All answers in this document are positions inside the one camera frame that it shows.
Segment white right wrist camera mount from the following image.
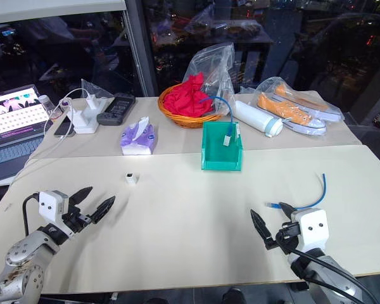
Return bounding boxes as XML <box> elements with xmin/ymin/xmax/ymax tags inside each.
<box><xmin>290</xmin><ymin>208</ymin><xmax>329</xmax><ymax>253</ymax></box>

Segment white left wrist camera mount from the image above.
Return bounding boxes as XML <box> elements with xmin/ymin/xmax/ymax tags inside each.
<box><xmin>38</xmin><ymin>190</ymin><xmax>76</xmax><ymax>238</ymax></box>

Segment white bottle with pale cap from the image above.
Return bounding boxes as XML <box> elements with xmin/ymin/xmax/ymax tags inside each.
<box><xmin>234</xmin><ymin>100</ymin><xmax>284</xmax><ymax>138</ymax></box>

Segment green plastic bin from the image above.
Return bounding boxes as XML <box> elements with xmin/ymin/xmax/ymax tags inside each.
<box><xmin>200</xmin><ymin>121</ymin><xmax>243</xmax><ymax>172</ymax></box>

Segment white charging cable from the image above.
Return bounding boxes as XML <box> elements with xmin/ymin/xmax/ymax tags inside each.
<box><xmin>49</xmin><ymin>88</ymin><xmax>92</xmax><ymax>142</ymax></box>

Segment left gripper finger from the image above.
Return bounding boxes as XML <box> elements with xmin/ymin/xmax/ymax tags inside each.
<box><xmin>69</xmin><ymin>186</ymin><xmax>94</xmax><ymax>208</ymax></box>
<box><xmin>89</xmin><ymin>195</ymin><xmax>117</xmax><ymax>225</ymax></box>

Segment red cloth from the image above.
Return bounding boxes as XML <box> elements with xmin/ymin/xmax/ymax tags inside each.
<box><xmin>163</xmin><ymin>72</ymin><xmax>215</xmax><ymax>118</ymax></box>

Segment grey window frame post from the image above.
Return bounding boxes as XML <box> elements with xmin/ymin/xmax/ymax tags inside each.
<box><xmin>122</xmin><ymin>0</ymin><xmax>161</xmax><ymax>98</ymax></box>

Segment black smartphone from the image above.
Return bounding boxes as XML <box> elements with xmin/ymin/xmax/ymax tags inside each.
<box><xmin>53</xmin><ymin>115</ymin><xmax>77</xmax><ymax>138</ymax></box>

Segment purple tissue pack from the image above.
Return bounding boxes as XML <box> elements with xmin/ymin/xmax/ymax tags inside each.
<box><xmin>119</xmin><ymin>116</ymin><xmax>156</xmax><ymax>156</ymax></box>

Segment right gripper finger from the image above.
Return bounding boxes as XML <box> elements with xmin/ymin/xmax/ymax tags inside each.
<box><xmin>279</xmin><ymin>201</ymin><xmax>298</xmax><ymax>220</ymax></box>
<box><xmin>250</xmin><ymin>208</ymin><xmax>277</xmax><ymax>251</ymax></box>

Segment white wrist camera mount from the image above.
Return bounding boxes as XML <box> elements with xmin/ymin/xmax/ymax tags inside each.
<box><xmin>38</xmin><ymin>190</ymin><xmax>76</xmax><ymax>238</ymax></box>
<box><xmin>290</xmin><ymin>208</ymin><xmax>329</xmax><ymax>253</ymax></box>

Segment orange sneakers in bag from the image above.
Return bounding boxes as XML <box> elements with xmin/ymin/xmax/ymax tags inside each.
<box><xmin>240</xmin><ymin>77</ymin><xmax>346</xmax><ymax>136</ymax></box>

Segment blue Ethernet cable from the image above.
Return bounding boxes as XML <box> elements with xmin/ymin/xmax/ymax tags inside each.
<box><xmin>265</xmin><ymin>172</ymin><xmax>328</xmax><ymax>211</ymax></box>
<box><xmin>198</xmin><ymin>94</ymin><xmax>239</xmax><ymax>148</ymax></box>

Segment open grey laptop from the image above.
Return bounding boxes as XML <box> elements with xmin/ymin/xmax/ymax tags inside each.
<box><xmin>0</xmin><ymin>84</ymin><xmax>53</xmax><ymax>185</ymax></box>

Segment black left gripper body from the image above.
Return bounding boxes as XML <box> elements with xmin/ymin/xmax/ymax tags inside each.
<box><xmin>62</xmin><ymin>204</ymin><xmax>92</xmax><ymax>237</ymax></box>

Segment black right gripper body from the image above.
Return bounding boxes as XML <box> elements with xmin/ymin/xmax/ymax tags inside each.
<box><xmin>273</xmin><ymin>221</ymin><xmax>302</xmax><ymax>255</ymax></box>

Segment small clear bottle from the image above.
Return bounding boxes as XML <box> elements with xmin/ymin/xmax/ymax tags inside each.
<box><xmin>37</xmin><ymin>94</ymin><xmax>55</xmax><ymax>122</ymax></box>

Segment orange canvas sneaker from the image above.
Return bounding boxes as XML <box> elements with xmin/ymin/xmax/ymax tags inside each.
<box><xmin>256</xmin><ymin>92</ymin><xmax>328</xmax><ymax>134</ymax></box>
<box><xmin>274</xmin><ymin>83</ymin><xmax>341</xmax><ymax>122</ymax></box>

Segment small clear plastic bag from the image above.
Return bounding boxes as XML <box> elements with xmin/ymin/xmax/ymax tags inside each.
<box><xmin>80</xmin><ymin>78</ymin><xmax>117</xmax><ymax>112</ymax></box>

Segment orange wicker basket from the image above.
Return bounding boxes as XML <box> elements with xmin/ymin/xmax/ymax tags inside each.
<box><xmin>158</xmin><ymin>82</ymin><xmax>224</xmax><ymax>129</ymax></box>

